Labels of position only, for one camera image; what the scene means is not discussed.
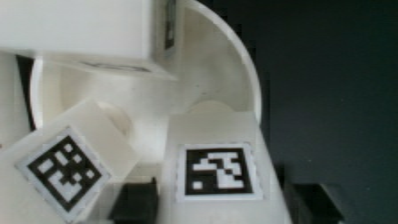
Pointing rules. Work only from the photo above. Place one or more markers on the white front rail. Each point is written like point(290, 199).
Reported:
point(14, 123)

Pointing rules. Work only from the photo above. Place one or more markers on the white round stool seat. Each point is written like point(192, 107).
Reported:
point(142, 99)

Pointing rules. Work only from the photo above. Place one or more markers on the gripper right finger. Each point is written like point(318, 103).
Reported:
point(311, 207)

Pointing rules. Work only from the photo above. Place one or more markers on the white stool leg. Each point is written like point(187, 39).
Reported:
point(219, 186)
point(59, 165)
point(76, 30)

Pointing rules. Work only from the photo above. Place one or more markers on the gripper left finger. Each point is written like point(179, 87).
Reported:
point(135, 206)

